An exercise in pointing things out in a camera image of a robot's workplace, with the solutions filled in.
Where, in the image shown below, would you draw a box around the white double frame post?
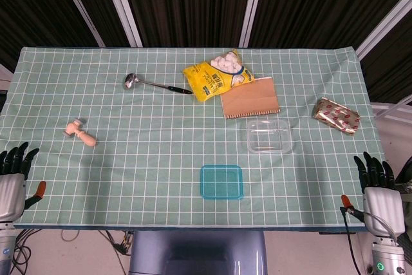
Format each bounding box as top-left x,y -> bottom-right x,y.
239,0 -> 268,48

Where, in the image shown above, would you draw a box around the blue plastic lid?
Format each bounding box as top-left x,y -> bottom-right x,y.
199,164 -> 244,200

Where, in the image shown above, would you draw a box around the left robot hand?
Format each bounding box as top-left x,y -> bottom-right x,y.
0,141 -> 48,223

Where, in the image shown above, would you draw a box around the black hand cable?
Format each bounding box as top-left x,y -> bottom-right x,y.
339,205 -> 366,275

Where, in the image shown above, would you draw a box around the beige wooden mallet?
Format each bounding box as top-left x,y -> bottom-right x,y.
62,118 -> 98,148

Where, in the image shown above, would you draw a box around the slanted white frame post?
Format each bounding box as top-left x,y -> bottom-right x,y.
355,0 -> 412,61

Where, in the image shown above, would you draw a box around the thin white frame post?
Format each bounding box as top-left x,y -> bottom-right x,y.
53,0 -> 106,48

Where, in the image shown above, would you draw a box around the wide white frame post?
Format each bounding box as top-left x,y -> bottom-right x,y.
99,0 -> 144,48

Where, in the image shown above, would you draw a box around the green checked tablecloth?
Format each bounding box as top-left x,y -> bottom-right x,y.
0,46 -> 402,228

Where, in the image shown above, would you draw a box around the gold foil packet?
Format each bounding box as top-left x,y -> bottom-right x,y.
311,97 -> 361,136

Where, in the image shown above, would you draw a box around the steel ladle black handle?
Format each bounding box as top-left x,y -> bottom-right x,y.
122,73 -> 194,95

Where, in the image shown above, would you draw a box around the yellow snack bag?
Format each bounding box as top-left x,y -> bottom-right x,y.
182,48 -> 256,103

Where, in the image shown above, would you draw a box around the black floor cable bundle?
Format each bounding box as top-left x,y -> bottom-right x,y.
11,228 -> 43,275

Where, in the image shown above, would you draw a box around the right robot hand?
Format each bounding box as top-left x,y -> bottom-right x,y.
340,151 -> 405,241

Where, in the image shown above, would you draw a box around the black cables with plug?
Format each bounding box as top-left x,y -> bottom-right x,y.
98,230 -> 135,256

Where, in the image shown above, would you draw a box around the brown spiral notebook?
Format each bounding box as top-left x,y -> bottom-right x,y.
220,76 -> 281,120

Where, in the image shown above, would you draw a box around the blue-grey robot torso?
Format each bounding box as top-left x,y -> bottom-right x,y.
128,230 -> 268,275

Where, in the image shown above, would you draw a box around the clear plastic container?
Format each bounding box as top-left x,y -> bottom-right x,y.
241,119 -> 294,155

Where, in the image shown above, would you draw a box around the beige floor cable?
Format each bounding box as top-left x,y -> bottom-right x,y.
61,229 -> 82,242

